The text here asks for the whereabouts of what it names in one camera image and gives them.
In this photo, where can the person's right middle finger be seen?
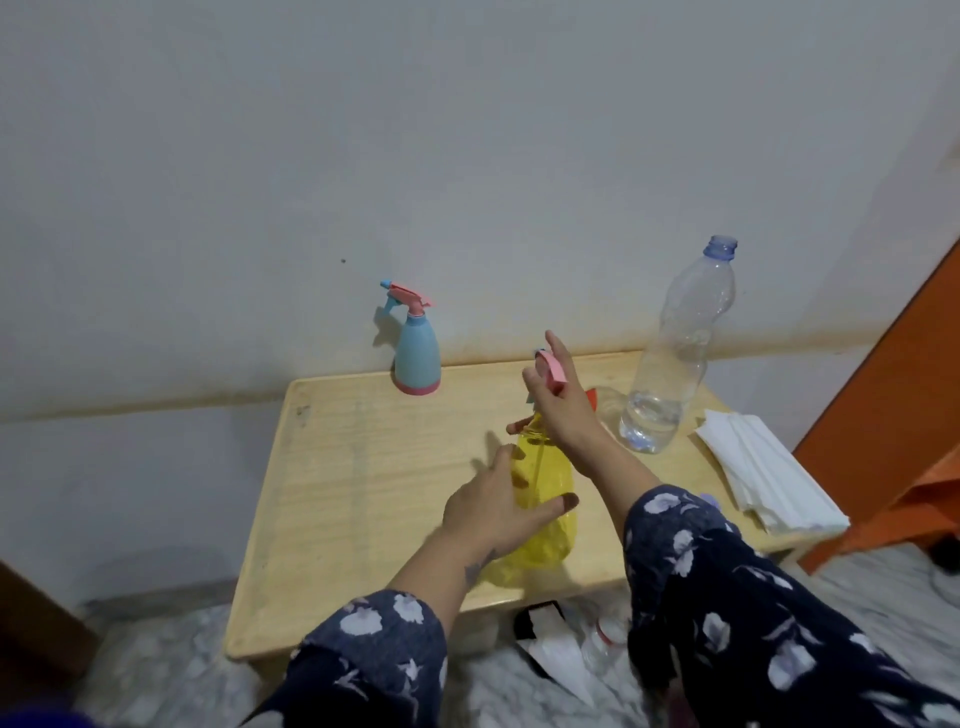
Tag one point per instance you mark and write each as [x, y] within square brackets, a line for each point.
[562, 358]

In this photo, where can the black and white paper bag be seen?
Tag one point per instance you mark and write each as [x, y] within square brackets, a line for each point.
[551, 645]

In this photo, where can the person's right forearm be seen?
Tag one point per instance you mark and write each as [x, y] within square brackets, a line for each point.
[705, 600]

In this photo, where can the person's right thumb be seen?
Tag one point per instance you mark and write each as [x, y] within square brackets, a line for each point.
[520, 427]

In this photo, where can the light wooden low table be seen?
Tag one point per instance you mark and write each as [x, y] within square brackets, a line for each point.
[360, 487]

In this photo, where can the person's right hand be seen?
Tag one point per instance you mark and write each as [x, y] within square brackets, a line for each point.
[566, 420]

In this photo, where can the blue spray bottle pink trigger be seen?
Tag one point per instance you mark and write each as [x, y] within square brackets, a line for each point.
[417, 352]

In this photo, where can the small clear plastic bottle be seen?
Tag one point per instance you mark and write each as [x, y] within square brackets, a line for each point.
[604, 645]

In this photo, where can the small red cap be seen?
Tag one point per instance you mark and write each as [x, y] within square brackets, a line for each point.
[591, 399]

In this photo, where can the yellow spray bottle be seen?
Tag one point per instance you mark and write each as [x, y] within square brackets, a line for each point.
[544, 472]

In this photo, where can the person's left forearm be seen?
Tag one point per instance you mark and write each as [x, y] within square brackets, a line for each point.
[420, 600]

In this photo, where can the clear plastic water bottle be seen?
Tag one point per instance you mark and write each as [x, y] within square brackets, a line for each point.
[679, 352]

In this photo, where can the dark brown wooden furniture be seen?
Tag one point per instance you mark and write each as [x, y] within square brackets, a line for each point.
[37, 622]

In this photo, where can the stack of white tissues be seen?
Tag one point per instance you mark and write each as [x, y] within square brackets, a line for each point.
[772, 472]

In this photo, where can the person's left hand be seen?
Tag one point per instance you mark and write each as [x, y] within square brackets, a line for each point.
[480, 510]

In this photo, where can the light purple bottle cap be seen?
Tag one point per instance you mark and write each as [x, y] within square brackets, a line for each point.
[709, 500]

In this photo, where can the person's left thumb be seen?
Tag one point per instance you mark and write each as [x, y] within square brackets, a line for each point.
[551, 510]

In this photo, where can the orange wooden furniture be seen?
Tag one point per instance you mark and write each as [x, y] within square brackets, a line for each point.
[885, 420]

